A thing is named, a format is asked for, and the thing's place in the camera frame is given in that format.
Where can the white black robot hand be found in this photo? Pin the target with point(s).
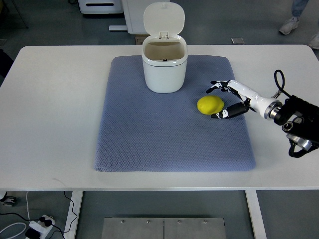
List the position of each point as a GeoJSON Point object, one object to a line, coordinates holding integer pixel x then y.
{"type": "Point", "coordinates": [250, 100]}

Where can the yellow lemon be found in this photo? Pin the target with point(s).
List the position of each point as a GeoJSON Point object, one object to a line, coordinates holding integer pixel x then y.
{"type": "Point", "coordinates": [209, 105]}

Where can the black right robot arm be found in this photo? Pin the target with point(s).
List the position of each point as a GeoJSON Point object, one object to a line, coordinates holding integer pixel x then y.
{"type": "Point", "coordinates": [298, 118]}

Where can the white trash bin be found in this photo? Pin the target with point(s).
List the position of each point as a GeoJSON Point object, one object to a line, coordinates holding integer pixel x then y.
{"type": "Point", "coordinates": [164, 51]}

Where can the grey floor socket plate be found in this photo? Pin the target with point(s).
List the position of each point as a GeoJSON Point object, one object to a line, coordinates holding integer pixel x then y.
{"type": "Point", "coordinates": [237, 41]}

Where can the white sneaker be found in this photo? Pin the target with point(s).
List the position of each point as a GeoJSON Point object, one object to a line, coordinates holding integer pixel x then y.
{"type": "Point", "coordinates": [289, 25]}
{"type": "Point", "coordinates": [314, 42]}

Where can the white table leg right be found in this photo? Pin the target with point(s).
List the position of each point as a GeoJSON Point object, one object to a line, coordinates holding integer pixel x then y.
{"type": "Point", "coordinates": [255, 214]}

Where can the white table leg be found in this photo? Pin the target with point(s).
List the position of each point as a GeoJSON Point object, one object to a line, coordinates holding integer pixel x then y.
{"type": "Point", "coordinates": [255, 214]}
{"type": "Point", "coordinates": [73, 215]}

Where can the blue quilted mat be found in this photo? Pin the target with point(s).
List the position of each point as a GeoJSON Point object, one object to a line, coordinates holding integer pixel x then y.
{"type": "Point", "coordinates": [141, 130]}

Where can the cardboard box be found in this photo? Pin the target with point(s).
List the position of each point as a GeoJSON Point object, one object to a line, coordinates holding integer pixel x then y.
{"type": "Point", "coordinates": [139, 39]}

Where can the white cabinet in background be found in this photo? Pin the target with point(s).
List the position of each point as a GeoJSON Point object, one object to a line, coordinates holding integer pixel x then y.
{"type": "Point", "coordinates": [134, 16]}

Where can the white appliance in background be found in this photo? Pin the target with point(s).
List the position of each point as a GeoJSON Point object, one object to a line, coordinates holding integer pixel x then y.
{"type": "Point", "coordinates": [100, 7]}

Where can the white table leg left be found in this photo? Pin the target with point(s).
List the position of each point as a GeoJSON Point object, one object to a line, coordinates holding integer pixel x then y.
{"type": "Point", "coordinates": [73, 215]}

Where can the white power strip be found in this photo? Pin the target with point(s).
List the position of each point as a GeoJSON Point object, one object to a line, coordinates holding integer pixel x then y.
{"type": "Point", "coordinates": [43, 225]}

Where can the metal base plate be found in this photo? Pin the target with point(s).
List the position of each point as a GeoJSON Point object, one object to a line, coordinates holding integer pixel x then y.
{"type": "Point", "coordinates": [163, 228]}

